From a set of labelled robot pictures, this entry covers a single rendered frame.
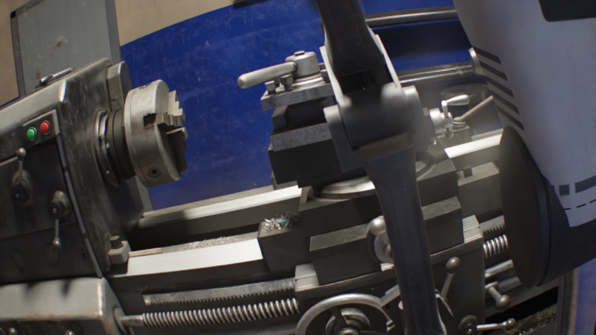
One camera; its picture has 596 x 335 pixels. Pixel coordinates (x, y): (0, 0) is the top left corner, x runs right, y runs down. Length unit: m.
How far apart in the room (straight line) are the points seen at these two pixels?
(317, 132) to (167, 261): 0.45
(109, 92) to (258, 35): 2.89
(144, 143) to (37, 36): 3.64
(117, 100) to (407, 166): 1.21
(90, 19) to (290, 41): 1.57
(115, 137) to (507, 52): 1.35
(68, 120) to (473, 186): 0.93
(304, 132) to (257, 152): 3.41
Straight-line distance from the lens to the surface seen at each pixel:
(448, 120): 1.53
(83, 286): 1.67
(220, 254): 1.61
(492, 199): 1.56
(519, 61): 0.50
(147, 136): 1.67
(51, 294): 1.72
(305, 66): 1.49
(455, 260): 1.37
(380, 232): 1.29
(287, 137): 1.46
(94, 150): 1.74
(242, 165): 4.89
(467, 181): 1.55
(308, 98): 1.44
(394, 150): 0.84
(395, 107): 0.83
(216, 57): 4.79
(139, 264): 1.67
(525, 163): 0.54
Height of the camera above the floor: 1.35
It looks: 14 degrees down
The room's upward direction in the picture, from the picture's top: 14 degrees counter-clockwise
